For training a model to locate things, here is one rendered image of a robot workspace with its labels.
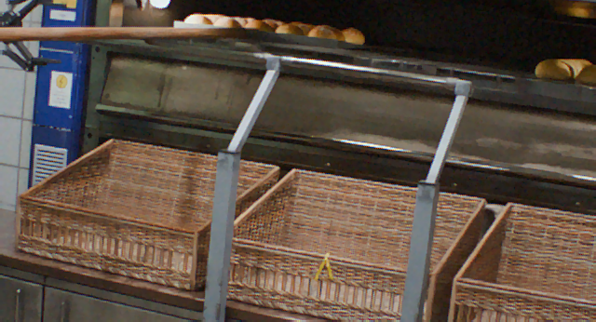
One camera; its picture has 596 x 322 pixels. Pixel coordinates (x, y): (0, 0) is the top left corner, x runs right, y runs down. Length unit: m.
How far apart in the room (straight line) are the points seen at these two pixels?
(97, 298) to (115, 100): 0.75
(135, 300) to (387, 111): 0.86
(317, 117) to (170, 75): 0.48
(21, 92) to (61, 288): 0.87
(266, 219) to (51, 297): 0.60
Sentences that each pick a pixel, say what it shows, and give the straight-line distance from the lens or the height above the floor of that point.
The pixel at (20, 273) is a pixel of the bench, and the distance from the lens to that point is 3.23.
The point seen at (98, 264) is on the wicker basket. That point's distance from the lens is 3.15.
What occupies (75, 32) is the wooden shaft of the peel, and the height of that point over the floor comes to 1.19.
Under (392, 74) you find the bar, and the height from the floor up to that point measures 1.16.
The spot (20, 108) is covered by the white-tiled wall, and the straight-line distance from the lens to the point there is 3.84.
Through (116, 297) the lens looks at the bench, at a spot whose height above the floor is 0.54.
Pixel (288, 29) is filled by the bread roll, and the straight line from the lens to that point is 3.77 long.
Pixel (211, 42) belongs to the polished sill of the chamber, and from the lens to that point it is 3.49.
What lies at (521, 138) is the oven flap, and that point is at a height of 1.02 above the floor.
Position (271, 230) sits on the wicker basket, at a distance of 3.27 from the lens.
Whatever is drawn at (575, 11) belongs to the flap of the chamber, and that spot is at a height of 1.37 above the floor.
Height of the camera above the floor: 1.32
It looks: 7 degrees down
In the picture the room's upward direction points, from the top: 6 degrees clockwise
